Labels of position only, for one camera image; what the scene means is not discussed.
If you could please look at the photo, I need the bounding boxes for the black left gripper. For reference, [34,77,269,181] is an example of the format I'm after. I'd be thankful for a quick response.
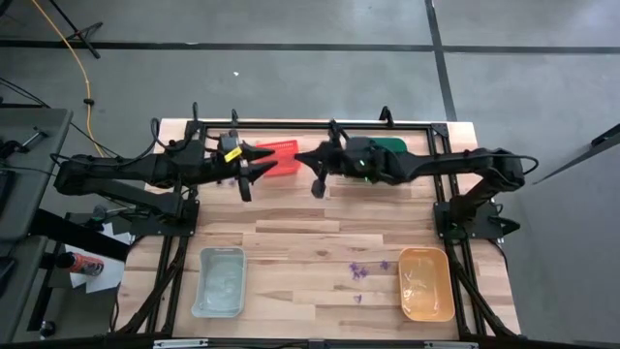
[205,131,279,204]

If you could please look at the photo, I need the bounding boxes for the white paper sheets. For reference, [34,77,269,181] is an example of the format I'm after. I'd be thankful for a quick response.
[64,221,133,295]

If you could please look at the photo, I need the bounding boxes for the black desk beam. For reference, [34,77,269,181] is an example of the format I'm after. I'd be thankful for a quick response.
[28,207,132,263]

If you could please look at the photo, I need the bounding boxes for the silver metal bracket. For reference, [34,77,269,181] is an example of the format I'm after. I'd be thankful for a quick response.
[423,340,480,349]
[153,338,209,349]

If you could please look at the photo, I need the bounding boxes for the orange can black cap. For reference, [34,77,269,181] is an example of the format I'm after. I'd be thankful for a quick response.
[54,251,106,277]

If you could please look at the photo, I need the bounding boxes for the black floor tripod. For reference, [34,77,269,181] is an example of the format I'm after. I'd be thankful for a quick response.
[46,0,105,60]

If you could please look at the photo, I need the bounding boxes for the orange plastic basket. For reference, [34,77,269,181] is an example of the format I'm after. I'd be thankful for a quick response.
[255,139,302,177]

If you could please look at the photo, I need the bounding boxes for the black diagonal bar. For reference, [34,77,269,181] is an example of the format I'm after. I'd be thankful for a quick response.
[532,123,620,186]

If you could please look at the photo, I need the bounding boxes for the black aluminium table frame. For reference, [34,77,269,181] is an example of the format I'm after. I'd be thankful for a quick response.
[110,119,522,340]

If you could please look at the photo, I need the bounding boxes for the white plastic bin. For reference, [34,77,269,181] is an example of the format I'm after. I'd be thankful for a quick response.
[192,245,248,320]

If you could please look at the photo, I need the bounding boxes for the gray desk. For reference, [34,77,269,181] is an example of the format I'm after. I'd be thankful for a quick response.
[0,107,74,243]

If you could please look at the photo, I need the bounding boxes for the yellow plastic bin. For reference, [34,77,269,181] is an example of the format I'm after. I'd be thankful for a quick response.
[397,245,456,323]

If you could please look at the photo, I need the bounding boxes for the long yellow cable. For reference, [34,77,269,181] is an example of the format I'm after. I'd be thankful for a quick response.
[31,0,107,159]

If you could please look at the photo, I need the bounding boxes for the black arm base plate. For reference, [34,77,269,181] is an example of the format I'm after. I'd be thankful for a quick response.
[433,199,522,240]
[130,198,201,238]

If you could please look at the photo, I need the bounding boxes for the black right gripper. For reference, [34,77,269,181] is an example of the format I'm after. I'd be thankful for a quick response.
[294,135,404,199]

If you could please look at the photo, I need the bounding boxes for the green plastic bin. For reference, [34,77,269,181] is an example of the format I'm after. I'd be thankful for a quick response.
[370,137,408,154]

